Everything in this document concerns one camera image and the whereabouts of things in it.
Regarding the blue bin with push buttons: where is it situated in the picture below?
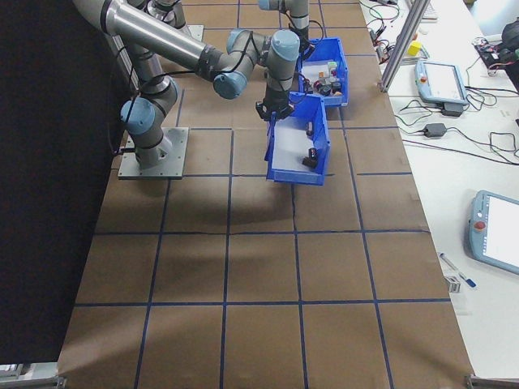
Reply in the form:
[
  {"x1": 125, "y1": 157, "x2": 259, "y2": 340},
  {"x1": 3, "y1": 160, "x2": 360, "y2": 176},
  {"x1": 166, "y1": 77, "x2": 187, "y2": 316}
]
[{"x1": 294, "y1": 36, "x2": 350, "y2": 109}]

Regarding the blue bin with black parts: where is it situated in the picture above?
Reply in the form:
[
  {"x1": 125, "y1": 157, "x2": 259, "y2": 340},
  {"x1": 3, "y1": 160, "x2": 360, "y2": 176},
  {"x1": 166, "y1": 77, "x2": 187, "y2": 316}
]
[{"x1": 264, "y1": 92, "x2": 332, "y2": 186}]

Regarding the white keyboard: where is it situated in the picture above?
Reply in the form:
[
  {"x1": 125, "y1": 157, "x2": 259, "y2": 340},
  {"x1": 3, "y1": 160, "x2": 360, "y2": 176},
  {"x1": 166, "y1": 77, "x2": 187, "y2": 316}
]
[{"x1": 419, "y1": 0, "x2": 441, "y2": 21}]

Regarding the light blue teach pendant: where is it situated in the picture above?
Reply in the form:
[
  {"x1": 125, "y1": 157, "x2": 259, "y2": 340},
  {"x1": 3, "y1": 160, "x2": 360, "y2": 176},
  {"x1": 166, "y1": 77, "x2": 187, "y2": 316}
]
[
  {"x1": 464, "y1": 189, "x2": 519, "y2": 277},
  {"x1": 413, "y1": 59, "x2": 470, "y2": 105}
]

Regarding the black circuit board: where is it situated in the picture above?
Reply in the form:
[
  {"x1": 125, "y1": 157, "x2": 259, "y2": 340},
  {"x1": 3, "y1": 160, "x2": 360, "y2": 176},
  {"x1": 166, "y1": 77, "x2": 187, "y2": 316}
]
[{"x1": 474, "y1": 36, "x2": 512, "y2": 66}]

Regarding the dark clothed person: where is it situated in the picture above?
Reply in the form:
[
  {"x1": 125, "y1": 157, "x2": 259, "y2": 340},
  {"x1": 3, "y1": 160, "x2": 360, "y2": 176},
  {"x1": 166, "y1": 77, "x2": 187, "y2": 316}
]
[{"x1": 500, "y1": 19, "x2": 519, "y2": 78}]

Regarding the aluminium profile post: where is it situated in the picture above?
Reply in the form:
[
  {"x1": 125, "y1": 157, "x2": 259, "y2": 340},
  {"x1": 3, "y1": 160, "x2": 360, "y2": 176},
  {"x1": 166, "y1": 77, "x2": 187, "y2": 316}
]
[{"x1": 375, "y1": 0, "x2": 431, "y2": 93}]

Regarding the black desk cable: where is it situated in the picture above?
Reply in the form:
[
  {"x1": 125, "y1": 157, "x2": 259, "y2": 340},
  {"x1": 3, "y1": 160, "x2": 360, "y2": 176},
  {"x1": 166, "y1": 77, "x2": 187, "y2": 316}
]
[
  {"x1": 444, "y1": 125, "x2": 519, "y2": 166},
  {"x1": 395, "y1": 99, "x2": 435, "y2": 137}
]

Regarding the metal bar frame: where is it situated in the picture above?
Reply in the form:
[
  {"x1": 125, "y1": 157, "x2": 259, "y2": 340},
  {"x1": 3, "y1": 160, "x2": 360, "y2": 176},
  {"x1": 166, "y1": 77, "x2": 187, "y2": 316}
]
[{"x1": 111, "y1": 34, "x2": 139, "y2": 94}]

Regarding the black frame cover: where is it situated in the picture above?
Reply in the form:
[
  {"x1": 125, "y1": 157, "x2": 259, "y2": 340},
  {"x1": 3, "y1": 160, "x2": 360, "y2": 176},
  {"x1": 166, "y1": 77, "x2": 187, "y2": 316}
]
[{"x1": 0, "y1": 0, "x2": 141, "y2": 364}]

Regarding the aluminium profile rail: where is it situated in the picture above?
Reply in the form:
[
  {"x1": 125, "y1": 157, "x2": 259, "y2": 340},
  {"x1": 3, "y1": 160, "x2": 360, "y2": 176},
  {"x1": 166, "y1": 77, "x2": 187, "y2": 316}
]
[
  {"x1": 464, "y1": 374, "x2": 519, "y2": 389},
  {"x1": 0, "y1": 374, "x2": 66, "y2": 389}
]

